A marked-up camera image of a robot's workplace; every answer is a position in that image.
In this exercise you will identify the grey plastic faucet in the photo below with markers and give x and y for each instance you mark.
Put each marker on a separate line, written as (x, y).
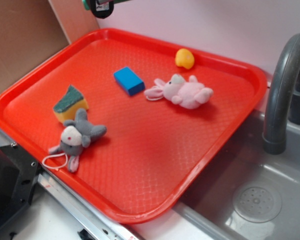
(283, 103)

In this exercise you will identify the yellow green sponge wedge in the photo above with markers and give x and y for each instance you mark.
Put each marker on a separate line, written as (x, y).
(67, 106)

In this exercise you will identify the grey plush mouse toy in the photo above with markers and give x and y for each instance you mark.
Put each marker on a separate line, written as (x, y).
(78, 134)

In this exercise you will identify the red plastic tray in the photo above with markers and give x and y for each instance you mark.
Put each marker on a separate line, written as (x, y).
(152, 150)

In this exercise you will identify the black metal bracket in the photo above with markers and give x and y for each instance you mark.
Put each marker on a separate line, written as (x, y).
(18, 177)

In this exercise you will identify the pink plush rabbit toy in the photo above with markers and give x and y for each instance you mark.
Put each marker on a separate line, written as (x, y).
(189, 94)

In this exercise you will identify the blue rectangular block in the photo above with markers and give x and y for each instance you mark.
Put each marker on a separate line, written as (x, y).
(131, 83)

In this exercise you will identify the grey plastic sink basin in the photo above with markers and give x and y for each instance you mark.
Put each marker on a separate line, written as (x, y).
(207, 203)

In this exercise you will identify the brown cardboard panel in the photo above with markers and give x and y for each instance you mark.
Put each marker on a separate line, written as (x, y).
(31, 31)

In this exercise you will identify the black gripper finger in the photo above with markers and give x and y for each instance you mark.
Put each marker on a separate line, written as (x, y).
(102, 9)

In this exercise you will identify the silver metal rail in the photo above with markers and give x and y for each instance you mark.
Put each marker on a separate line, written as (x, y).
(93, 227)

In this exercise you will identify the yellow rubber duck toy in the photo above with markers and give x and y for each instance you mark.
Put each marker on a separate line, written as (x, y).
(184, 58)

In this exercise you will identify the green rectangular block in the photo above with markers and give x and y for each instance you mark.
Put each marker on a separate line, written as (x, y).
(86, 5)

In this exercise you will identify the round sink drain cover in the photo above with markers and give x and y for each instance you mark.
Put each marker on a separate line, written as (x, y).
(257, 203)

